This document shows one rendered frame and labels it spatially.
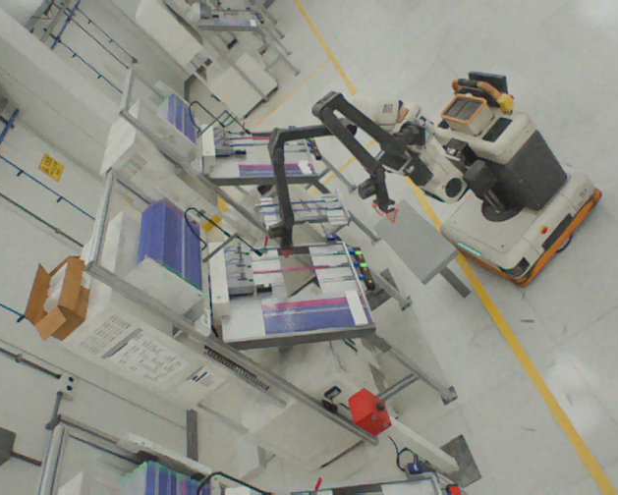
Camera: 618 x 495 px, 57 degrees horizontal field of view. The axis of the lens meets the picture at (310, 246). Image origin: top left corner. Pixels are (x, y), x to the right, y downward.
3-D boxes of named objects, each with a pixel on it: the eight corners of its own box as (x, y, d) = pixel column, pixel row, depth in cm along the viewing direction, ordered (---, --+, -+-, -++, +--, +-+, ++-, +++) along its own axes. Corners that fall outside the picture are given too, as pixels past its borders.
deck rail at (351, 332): (373, 333, 271) (375, 324, 267) (374, 336, 269) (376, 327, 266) (223, 349, 259) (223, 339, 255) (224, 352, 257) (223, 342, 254)
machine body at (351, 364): (372, 330, 369) (311, 282, 335) (406, 418, 314) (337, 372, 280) (298, 383, 387) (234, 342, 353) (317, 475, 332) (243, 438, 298)
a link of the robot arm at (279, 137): (274, 132, 262) (265, 126, 269) (274, 160, 269) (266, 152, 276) (358, 122, 279) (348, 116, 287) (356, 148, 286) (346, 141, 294)
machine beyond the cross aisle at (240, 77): (293, 48, 758) (185, -74, 654) (303, 70, 694) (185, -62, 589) (220, 116, 796) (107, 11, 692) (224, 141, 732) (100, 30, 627)
